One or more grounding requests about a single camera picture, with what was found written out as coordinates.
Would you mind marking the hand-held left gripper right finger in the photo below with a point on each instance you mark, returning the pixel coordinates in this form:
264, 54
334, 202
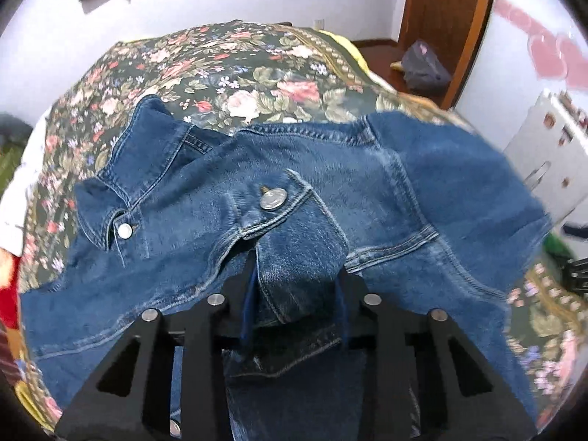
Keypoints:
342, 317

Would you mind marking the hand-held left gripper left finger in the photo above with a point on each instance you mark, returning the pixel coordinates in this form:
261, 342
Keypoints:
249, 312

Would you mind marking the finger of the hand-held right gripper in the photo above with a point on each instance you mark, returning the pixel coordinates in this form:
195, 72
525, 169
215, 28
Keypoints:
576, 230
576, 275

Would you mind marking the blue denim jacket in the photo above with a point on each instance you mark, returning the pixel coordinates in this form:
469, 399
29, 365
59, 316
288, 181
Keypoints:
321, 170

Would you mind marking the white cabinet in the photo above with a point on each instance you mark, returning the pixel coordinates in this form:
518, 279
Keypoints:
551, 147

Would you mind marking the grey plastic bag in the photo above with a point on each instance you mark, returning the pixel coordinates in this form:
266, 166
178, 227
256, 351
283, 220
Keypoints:
425, 66

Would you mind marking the red plush toy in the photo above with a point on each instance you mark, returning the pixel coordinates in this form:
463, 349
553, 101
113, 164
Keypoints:
9, 294

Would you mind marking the small yellow object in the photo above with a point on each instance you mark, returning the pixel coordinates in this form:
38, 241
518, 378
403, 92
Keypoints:
398, 65

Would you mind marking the floral bedspread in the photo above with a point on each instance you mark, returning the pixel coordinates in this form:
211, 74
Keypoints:
257, 69

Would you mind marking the white cloth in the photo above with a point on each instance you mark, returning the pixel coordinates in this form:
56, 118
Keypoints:
18, 202

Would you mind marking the yellow blanket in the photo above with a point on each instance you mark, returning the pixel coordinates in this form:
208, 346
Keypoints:
351, 53

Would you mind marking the green bag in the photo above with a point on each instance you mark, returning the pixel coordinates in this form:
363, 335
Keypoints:
9, 170

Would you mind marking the pink wall sticker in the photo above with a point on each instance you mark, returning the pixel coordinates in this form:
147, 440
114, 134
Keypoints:
546, 55

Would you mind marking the white wall socket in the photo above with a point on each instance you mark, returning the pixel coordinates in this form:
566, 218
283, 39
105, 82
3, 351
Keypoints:
319, 24

